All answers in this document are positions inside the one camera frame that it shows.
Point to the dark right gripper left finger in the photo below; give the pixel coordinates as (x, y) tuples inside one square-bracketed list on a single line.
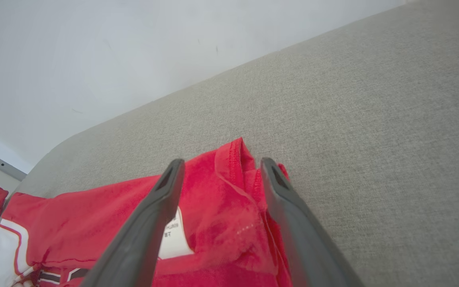
[(142, 239)]

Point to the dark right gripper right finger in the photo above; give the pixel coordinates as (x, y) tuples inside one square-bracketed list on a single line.
[(305, 243)]

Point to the red Bulls jersey shirt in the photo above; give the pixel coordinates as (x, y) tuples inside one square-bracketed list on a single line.
[(221, 215)]

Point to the grey fabric sofa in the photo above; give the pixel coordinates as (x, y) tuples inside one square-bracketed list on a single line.
[(353, 99)]

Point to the grey metal wall rail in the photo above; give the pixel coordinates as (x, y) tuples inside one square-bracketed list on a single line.
[(8, 168)]

